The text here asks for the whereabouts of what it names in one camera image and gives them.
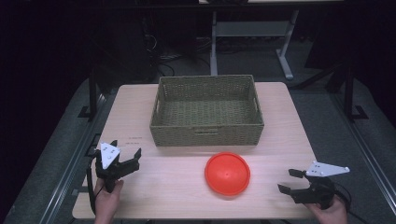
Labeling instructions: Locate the aluminium floor rail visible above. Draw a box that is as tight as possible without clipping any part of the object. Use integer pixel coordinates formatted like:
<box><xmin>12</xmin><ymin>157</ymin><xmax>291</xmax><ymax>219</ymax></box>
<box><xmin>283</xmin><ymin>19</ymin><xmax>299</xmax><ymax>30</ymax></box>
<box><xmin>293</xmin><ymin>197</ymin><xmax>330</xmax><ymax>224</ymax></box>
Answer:
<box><xmin>330</xmin><ymin>91</ymin><xmax>396</xmax><ymax>208</ymax></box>
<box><xmin>38</xmin><ymin>92</ymin><xmax>108</xmax><ymax>224</ymax></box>

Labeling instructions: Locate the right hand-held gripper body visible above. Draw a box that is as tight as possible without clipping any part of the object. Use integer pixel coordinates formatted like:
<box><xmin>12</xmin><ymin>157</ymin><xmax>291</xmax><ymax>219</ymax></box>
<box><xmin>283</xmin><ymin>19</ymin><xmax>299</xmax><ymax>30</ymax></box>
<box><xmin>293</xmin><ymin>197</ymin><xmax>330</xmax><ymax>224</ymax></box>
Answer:
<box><xmin>292</xmin><ymin>161</ymin><xmax>351</xmax><ymax>210</ymax></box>

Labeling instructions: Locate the person's right hand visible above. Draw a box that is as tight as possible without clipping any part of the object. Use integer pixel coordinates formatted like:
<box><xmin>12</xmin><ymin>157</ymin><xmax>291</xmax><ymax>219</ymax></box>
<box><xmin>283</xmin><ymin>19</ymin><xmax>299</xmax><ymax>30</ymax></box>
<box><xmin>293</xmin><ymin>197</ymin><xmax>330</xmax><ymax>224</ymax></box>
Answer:
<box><xmin>304</xmin><ymin>196</ymin><xmax>349</xmax><ymax>224</ymax></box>

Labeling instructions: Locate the green woven basket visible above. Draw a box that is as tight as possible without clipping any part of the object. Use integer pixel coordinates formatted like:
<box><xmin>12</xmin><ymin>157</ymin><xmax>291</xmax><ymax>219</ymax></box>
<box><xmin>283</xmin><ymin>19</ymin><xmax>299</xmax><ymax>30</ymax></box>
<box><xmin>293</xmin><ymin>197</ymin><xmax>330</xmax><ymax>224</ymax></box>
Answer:
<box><xmin>149</xmin><ymin>74</ymin><xmax>265</xmax><ymax>147</ymax></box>

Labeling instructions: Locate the bundle of floor cables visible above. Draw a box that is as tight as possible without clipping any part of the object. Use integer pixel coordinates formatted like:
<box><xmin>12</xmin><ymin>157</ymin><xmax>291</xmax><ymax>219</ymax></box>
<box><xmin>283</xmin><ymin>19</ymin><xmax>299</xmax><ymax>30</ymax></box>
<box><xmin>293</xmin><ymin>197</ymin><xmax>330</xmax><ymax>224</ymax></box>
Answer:
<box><xmin>141</xmin><ymin>18</ymin><xmax>213</xmax><ymax>77</ymax></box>

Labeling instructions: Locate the grey metal desk frame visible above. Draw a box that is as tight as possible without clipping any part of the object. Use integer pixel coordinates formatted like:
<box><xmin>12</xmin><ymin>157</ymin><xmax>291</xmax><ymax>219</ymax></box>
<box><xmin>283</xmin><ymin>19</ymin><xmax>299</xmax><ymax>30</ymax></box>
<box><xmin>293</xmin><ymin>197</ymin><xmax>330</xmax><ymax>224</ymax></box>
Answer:
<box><xmin>209</xmin><ymin>8</ymin><xmax>301</xmax><ymax>81</ymax></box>

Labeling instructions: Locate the person's left hand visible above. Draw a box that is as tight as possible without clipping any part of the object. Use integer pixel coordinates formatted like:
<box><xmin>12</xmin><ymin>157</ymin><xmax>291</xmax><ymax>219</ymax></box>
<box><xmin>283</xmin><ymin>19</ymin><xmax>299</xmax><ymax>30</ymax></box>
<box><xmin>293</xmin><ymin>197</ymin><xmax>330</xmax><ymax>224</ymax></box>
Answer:
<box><xmin>93</xmin><ymin>178</ymin><xmax>125</xmax><ymax>224</ymax></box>

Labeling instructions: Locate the black metal stand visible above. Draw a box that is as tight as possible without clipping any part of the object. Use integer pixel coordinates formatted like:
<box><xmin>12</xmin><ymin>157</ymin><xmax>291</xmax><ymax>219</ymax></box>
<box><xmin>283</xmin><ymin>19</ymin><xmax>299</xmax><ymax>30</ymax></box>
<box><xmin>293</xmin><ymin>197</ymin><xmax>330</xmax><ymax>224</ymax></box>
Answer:
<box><xmin>78</xmin><ymin>66</ymin><xmax>101</xmax><ymax>120</ymax></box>
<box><xmin>344</xmin><ymin>63</ymin><xmax>370</xmax><ymax>122</ymax></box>

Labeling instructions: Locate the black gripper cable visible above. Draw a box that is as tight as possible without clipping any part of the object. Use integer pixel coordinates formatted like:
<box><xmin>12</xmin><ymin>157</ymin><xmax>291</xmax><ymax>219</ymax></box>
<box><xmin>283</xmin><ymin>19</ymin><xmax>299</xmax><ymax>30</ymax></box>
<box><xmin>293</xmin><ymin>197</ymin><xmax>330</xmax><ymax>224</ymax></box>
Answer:
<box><xmin>332</xmin><ymin>181</ymin><xmax>372</xmax><ymax>224</ymax></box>
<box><xmin>86</xmin><ymin>157</ymin><xmax>104</xmax><ymax>216</ymax></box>

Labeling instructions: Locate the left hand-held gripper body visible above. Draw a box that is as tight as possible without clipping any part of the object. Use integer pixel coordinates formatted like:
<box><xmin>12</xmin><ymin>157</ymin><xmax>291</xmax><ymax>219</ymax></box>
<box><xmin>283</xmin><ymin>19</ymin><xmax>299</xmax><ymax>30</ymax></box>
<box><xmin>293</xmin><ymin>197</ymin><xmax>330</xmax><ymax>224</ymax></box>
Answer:
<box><xmin>94</xmin><ymin>142</ymin><xmax>140</xmax><ymax>193</ymax></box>

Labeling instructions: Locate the orange round plate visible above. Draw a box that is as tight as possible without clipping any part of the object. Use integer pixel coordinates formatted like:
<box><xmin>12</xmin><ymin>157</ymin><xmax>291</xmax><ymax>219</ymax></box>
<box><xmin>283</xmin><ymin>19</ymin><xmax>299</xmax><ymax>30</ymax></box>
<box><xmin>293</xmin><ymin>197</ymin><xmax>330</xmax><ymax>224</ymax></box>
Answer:
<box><xmin>204</xmin><ymin>151</ymin><xmax>251</xmax><ymax>197</ymax></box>

